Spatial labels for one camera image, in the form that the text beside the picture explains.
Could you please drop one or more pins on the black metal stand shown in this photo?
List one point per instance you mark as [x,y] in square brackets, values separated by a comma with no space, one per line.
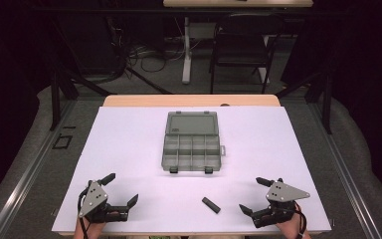
[326,106]
[55,99]

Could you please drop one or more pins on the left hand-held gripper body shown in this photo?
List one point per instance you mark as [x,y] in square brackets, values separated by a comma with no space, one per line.
[94,199]

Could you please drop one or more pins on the light wooden desk top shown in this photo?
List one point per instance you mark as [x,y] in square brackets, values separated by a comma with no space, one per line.
[238,3]

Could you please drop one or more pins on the person's right hand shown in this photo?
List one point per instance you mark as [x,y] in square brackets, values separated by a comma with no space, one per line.
[293,229]

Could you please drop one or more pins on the wooden table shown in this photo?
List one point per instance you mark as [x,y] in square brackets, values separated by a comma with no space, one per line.
[185,100]

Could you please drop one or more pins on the metal floor rail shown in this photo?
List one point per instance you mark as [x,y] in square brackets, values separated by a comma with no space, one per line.
[30,172]
[344,172]

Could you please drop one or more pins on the person's left hand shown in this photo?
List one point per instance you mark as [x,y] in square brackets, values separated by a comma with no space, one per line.
[93,230]

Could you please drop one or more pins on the black chair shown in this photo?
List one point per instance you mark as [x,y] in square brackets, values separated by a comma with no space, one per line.
[242,46]

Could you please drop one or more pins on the white desk leg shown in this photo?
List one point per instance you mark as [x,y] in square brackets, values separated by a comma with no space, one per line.
[265,66]
[187,59]

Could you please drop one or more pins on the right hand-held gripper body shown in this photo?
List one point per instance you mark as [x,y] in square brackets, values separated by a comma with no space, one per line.
[283,193]

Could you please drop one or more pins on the grey clear compartment box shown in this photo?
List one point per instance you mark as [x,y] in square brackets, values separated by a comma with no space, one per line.
[191,147]

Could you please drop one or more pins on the white table mat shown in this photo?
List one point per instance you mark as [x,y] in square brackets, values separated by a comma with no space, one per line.
[129,156]

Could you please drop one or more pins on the small black stick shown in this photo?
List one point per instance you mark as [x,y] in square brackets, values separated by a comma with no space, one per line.
[211,204]

